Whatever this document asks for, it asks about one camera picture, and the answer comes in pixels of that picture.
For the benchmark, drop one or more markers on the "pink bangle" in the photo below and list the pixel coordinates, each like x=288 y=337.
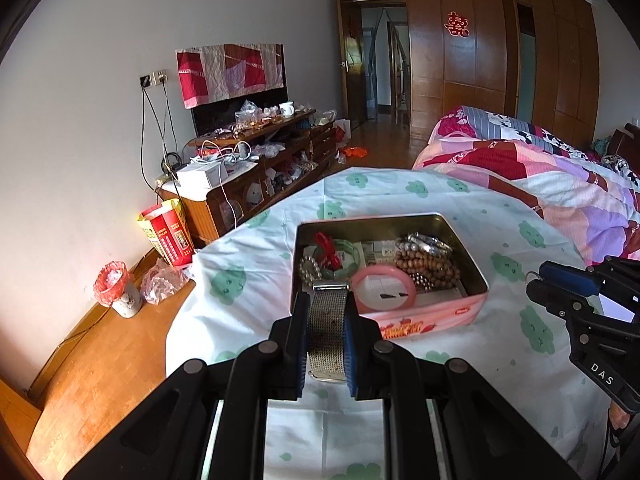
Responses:
x=382 y=270

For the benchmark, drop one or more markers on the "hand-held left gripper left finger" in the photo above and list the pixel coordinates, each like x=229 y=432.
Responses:
x=301 y=355

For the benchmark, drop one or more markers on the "patchwork bed quilt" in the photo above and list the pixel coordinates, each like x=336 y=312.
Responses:
x=550 y=185

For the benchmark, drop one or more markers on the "silver bangle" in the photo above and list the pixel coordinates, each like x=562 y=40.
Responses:
x=425 y=244

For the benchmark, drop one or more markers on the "wooden wardrobe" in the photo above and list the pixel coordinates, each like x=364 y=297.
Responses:
x=475 y=85

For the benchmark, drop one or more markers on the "green jade bangle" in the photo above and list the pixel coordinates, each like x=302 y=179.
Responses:
x=350 y=252

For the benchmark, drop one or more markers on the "black television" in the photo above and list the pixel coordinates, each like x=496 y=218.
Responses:
x=220 y=115

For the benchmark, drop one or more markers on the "white mug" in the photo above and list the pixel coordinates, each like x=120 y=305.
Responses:
x=286 y=109

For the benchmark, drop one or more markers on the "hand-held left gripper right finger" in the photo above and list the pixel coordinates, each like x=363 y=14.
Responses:
x=350 y=360

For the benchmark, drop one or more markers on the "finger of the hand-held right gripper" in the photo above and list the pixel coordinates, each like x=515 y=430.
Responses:
x=570 y=277
x=560 y=302

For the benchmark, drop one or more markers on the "red patchwork cover cloth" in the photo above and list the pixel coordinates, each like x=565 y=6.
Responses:
x=225 y=72

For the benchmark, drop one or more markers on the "wooden television cabinet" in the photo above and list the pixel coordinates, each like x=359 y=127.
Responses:
x=210 y=210

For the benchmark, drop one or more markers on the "wooden bed headboard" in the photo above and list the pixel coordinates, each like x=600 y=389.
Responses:
x=625 y=140

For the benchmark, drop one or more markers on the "white cardboard box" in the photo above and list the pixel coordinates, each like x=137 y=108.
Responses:
x=200 y=176

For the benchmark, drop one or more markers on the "white red shopping bag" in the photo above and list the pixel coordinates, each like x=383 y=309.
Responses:
x=342 y=131

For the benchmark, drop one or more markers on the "wooden door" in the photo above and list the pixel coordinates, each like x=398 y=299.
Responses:
x=352 y=60

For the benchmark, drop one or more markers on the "person's right hand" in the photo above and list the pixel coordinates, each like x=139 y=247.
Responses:
x=616 y=417

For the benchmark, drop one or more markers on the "printed paper cards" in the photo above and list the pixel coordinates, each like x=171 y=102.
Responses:
x=380 y=252

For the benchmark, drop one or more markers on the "red paper decoration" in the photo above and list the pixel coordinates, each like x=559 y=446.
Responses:
x=457 y=24

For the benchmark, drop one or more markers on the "silver mesh watch band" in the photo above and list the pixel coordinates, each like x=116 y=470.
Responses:
x=327 y=330

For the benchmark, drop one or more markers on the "trash bin with red bag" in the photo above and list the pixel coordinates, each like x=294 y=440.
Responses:
x=117 y=290

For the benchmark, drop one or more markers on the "red yellow carton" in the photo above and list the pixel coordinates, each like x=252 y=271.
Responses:
x=167 y=235

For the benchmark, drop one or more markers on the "white green printed tablecloth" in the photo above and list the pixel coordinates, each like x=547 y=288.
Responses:
x=250 y=260

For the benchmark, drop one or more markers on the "wall power outlet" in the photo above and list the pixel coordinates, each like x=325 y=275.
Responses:
x=154 y=78

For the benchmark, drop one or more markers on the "pink biscuit tin box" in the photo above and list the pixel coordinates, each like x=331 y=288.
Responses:
x=450 y=312

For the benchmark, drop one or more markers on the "crumpled clear plastic bag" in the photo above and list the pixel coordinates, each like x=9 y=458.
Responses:
x=165 y=282
x=247 y=112

